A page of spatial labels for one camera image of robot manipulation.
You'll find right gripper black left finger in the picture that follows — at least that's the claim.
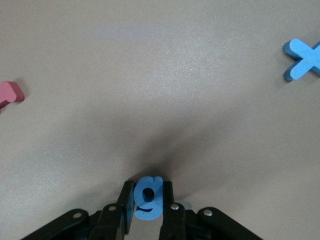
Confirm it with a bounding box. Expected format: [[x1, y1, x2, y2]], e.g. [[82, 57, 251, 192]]
[[22, 180, 136, 240]]

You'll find blue foam letter X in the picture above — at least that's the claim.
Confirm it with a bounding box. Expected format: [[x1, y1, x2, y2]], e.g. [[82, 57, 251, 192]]
[[283, 38, 320, 82]]

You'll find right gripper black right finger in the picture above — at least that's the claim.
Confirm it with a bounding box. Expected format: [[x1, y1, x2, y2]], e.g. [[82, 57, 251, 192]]
[[158, 181, 261, 240]]

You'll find blue foam lowercase g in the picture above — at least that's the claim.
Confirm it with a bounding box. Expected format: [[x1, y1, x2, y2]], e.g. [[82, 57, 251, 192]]
[[133, 175, 165, 221]]

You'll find red foam letter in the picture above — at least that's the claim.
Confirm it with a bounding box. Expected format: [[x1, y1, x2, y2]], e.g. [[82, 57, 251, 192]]
[[0, 80, 26, 113]]

